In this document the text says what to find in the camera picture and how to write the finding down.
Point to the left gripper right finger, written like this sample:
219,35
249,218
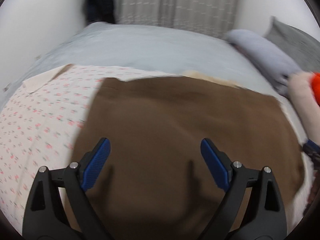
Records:
252,207

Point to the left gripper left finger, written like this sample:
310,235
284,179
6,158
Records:
45,217

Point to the brown coat with fur collar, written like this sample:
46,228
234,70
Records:
155,183

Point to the pink long pillow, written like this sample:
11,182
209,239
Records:
305,104

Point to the orange persimmon plush toy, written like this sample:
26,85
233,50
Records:
315,85

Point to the folded lavender blanket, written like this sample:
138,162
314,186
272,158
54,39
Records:
269,59

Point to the cherry print white sheet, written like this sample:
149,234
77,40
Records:
40,122

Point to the grey quilted pillow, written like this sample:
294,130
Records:
300,46

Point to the grey star-patterned curtain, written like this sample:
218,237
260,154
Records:
209,17

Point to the light blue bed cover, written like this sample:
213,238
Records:
149,48

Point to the dark hanging garment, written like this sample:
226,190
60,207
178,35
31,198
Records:
99,11

